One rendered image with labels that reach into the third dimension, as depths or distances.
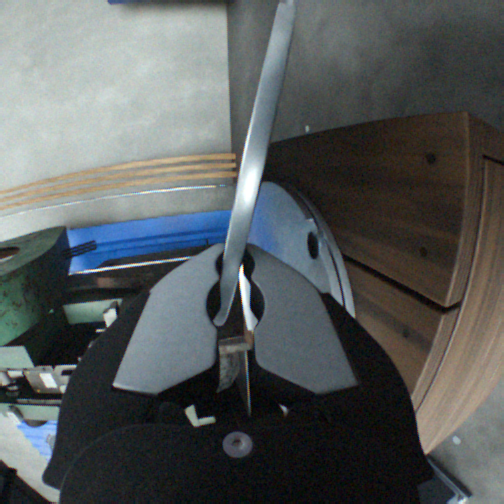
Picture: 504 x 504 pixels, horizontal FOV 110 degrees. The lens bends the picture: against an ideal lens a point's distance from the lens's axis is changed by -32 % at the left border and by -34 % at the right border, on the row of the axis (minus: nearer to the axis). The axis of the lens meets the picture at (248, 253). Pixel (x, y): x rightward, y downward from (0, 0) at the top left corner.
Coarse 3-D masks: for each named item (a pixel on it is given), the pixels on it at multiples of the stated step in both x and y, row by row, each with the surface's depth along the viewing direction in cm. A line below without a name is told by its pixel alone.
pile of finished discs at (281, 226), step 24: (264, 192) 29; (288, 192) 22; (264, 216) 30; (288, 216) 24; (312, 216) 22; (264, 240) 32; (288, 240) 25; (312, 240) 22; (288, 264) 26; (312, 264) 21; (336, 264) 18; (336, 288) 17
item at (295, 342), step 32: (256, 256) 11; (256, 288) 9; (288, 288) 9; (288, 320) 8; (320, 320) 8; (256, 352) 7; (288, 352) 7; (320, 352) 7; (256, 384) 7; (288, 384) 6; (320, 384) 6; (352, 384) 6
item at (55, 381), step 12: (72, 348) 82; (60, 360) 74; (72, 360) 75; (24, 372) 67; (36, 372) 69; (48, 372) 71; (60, 372) 72; (72, 372) 72; (36, 384) 70; (48, 384) 72; (60, 384) 73
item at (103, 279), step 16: (144, 256) 127; (160, 256) 126; (176, 256) 125; (96, 272) 107; (112, 272) 106; (128, 272) 106; (144, 272) 106; (160, 272) 105; (144, 288) 90; (240, 288) 92; (240, 304) 81; (240, 320) 70; (224, 336) 62; (240, 336) 62; (224, 352) 63
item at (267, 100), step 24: (288, 0) 13; (288, 24) 7; (288, 48) 7; (264, 72) 7; (264, 96) 8; (264, 120) 8; (264, 144) 8; (264, 168) 9; (240, 192) 9; (240, 216) 9; (240, 240) 10; (240, 264) 11
